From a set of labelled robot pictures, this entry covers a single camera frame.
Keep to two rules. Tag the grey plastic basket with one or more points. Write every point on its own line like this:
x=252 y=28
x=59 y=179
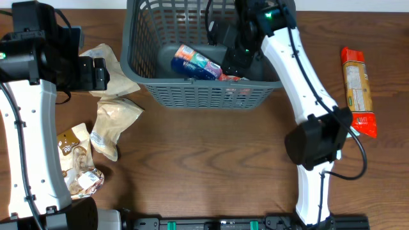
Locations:
x=155 y=29

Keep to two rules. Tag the Kleenex tissue multipack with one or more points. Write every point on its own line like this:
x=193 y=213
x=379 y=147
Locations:
x=218 y=65

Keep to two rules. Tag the beige paper bag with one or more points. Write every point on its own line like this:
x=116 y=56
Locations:
x=119 y=84
x=114 y=116

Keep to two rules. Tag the brown white snack pouch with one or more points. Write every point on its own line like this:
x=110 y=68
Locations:
x=81 y=176

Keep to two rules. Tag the orange spaghetti packet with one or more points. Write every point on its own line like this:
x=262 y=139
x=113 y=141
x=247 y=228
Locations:
x=358 y=93

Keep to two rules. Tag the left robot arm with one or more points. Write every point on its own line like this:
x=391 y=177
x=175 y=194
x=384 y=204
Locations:
x=38 y=59

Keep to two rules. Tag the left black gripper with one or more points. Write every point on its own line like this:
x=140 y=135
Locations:
x=84 y=80

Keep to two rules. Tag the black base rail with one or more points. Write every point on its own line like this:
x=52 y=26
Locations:
x=114 y=219

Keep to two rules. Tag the lower beige paper bag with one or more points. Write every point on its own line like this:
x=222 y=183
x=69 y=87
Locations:
x=114 y=116

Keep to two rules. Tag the upper beige paper bag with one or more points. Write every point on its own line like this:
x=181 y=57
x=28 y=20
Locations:
x=119 y=84

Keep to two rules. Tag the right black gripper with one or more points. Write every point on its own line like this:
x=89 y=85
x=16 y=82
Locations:
x=244 y=61

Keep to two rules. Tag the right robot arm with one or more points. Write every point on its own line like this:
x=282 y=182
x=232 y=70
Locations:
x=269 y=29

